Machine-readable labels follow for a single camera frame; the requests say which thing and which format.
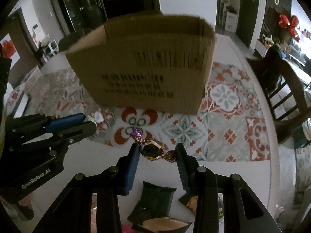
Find black gold snack packet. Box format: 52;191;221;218
132;217;192;233

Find purple gold candy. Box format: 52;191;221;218
130;128;176;163

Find dark green snack bag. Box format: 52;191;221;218
179;194;225;225

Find red blue snack packet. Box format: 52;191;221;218
121;225;135;233

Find black crinkled snack packet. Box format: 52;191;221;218
127;181;176;225

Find dark upholstered chair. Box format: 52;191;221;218
59;28;92;52

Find patterned tile table mat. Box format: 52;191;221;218
23;62;272;163

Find brown cardboard box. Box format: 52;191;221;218
66;14;217;115

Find dark wooden chair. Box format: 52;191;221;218
247;46;310;143

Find red balloon bow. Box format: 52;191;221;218
278;14;300;42

